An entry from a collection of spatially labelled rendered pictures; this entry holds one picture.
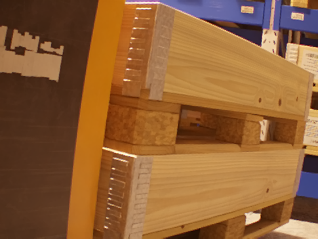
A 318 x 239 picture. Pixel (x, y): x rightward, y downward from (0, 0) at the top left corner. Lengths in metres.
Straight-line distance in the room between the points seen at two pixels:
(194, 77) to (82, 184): 0.40
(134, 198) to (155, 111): 0.20
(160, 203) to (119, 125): 0.22
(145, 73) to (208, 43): 0.26
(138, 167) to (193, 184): 0.25
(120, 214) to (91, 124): 0.22
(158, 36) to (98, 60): 0.15
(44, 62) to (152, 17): 0.33
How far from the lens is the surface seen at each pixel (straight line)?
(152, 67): 1.05
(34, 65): 0.81
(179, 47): 1.13
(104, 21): 1.00
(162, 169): 1.13
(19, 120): 0.81
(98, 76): 1.00
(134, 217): 1.08
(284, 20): 2.66
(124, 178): 1.06
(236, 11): 2.73
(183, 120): 4.08
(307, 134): 2.58
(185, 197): 1.25
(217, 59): 1.29
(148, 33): 1.06
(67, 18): 0.86
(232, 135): 1.51
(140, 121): 1.05
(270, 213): 2.04
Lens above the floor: 0.57
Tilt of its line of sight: 3 degrees down
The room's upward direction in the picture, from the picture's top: 8 degrees clockwise
